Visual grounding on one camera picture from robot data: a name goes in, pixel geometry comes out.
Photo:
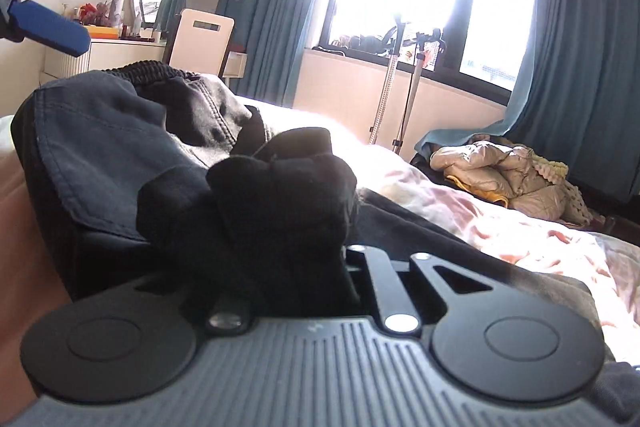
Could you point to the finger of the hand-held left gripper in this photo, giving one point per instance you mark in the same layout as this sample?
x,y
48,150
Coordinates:
x,y
50,27

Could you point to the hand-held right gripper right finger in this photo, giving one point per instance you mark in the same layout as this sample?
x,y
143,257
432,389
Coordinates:
x,y
385,292

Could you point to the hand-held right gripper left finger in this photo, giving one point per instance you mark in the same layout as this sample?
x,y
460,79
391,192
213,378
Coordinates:
x,y
227,317

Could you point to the dark grey garment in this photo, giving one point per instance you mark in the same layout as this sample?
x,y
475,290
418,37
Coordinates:
x,y
450,234

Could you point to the black pants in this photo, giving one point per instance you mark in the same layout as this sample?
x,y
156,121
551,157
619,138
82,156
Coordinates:
x,y
125,147

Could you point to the toy figurines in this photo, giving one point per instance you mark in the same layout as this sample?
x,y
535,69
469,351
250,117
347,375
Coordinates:
x,y
95,13

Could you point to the orange box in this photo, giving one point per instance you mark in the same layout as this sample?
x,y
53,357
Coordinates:
x,y
100,31

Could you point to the teal curtain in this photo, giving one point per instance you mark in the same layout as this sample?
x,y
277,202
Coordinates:
x,y
285,7
585,57

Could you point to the white bottle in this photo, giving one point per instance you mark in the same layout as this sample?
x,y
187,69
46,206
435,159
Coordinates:
x,y
118,7

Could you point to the white dresser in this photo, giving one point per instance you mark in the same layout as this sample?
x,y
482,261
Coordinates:
x,y
120,54

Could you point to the small white box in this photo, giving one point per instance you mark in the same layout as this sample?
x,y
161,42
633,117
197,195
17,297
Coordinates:
x,y
235,66

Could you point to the small white cup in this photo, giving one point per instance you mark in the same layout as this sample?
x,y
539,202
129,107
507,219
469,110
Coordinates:
x,y
156,36

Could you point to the floral bed sheet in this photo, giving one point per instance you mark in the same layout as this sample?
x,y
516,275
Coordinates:
x,y
500,232

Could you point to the yellow garment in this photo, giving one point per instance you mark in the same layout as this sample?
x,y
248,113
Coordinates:
x,y
480,194

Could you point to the dark clothing pile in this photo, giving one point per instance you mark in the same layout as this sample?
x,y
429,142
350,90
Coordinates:
x,y
367,43

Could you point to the beige puffer jacket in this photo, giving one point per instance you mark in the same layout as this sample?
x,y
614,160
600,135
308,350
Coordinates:
x,y
500,167

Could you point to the metal garment stand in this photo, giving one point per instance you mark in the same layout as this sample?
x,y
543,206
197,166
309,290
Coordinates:
x,y
387,97

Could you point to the cream knitted blanket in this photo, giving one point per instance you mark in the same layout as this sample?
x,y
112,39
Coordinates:
x,y
570,197

